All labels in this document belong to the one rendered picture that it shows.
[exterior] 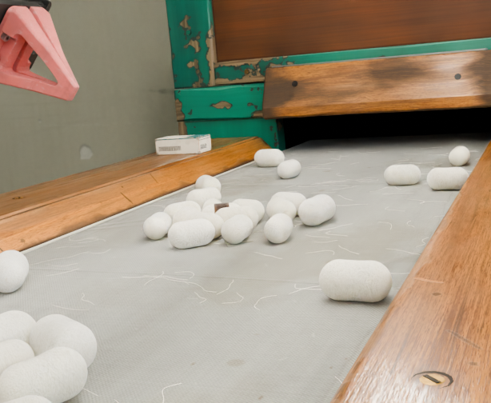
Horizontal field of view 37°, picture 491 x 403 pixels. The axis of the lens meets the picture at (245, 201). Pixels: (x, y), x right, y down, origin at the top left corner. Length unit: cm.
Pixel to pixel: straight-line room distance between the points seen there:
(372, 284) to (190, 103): 78
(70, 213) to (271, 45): 52
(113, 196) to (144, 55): 141
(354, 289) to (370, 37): 70
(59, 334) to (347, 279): 14
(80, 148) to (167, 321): 188
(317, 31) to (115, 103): 117
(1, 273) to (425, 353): 28
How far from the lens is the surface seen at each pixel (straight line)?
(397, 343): 26
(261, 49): 109
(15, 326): 34
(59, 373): 29
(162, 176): 79
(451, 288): 32
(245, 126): 109
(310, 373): 30
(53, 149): 230
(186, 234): 51
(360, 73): 99
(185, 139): 91
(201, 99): 111
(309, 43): 106
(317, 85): 100
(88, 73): 220
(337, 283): 37
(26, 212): 61
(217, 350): 33
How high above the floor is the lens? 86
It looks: 10 degrees down
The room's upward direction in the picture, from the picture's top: 5 degrees counter-clockwise
